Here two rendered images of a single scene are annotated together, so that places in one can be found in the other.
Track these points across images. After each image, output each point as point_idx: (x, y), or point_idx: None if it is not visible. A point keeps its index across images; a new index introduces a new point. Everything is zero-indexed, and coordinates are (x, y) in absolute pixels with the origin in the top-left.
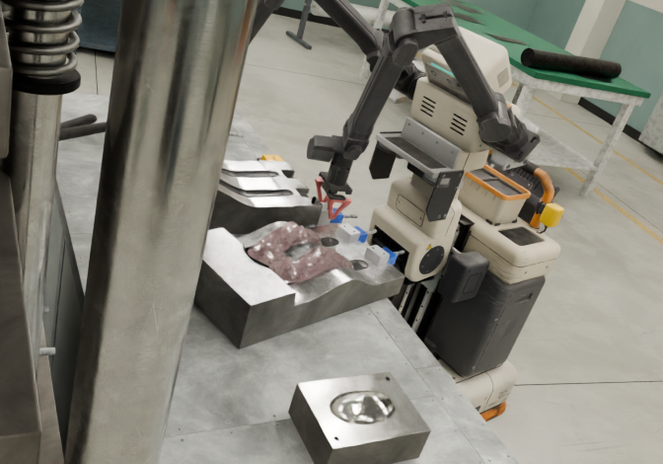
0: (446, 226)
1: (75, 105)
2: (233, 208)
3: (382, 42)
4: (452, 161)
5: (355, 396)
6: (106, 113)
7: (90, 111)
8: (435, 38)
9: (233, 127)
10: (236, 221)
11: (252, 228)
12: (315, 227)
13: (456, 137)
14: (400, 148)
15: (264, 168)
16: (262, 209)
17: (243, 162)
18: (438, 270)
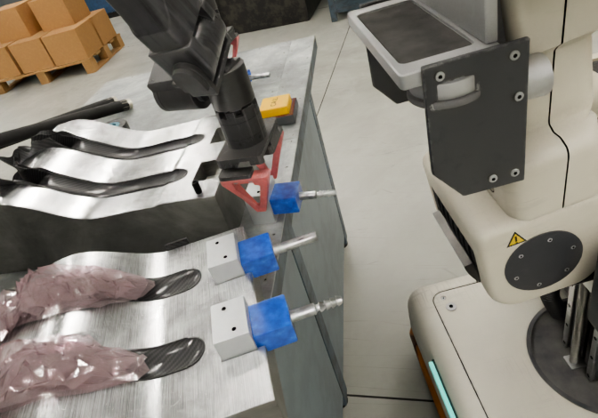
0: (553, 188)
1: (124, 89)
2: (60, 227)
3: None
4: (481, 21)
5: None
6: (144, 89)
7: (131, 92)
8: None
9: (283, 64)
10: (82, 244)
11: (116, 250)
12: (187, 245)
13: None
14: (368, 30)
15: (194, 131)
16: (108, 221)
17: (174, 127)
18: (581, 277)
